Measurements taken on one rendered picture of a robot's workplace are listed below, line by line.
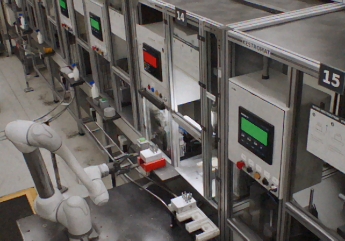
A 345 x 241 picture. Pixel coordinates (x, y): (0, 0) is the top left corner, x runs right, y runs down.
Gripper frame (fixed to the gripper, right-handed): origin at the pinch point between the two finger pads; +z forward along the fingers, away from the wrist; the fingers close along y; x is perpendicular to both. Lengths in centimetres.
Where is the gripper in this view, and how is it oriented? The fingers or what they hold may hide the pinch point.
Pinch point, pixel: (135, 160)
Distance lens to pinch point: 314.6
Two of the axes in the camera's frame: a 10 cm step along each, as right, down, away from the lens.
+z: 8.8, -2.5, 4.0
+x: -4.7, -3.9, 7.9
